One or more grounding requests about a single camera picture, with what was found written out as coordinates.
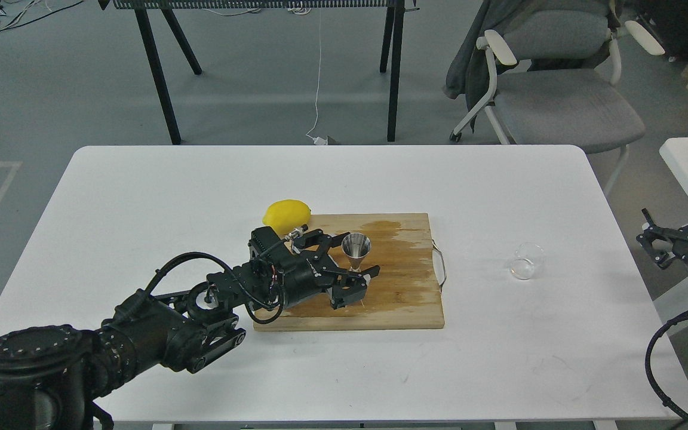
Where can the black frame table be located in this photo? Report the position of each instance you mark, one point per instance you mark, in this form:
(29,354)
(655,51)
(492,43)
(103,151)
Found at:
(242,61)

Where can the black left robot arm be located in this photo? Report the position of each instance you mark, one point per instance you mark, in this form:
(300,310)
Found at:
(50,376)

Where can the clear glass cup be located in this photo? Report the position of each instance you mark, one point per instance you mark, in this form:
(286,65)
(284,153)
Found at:
(528,261)

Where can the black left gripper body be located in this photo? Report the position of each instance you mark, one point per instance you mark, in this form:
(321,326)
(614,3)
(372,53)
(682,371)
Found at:
(302,275)

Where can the wooden cutting board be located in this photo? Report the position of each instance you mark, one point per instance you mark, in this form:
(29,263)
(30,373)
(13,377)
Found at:
(406,293)

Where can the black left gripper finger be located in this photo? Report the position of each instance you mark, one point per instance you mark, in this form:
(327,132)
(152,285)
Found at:
(313,249)
(346,287)

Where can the steel double jigger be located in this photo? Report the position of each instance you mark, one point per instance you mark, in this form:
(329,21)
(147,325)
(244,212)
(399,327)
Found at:
(356,246)

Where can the yellow lemon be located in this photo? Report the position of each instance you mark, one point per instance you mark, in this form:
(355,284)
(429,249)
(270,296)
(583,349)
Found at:
(285,215)

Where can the grey office chair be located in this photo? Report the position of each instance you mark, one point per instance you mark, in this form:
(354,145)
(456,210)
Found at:
(552,81)

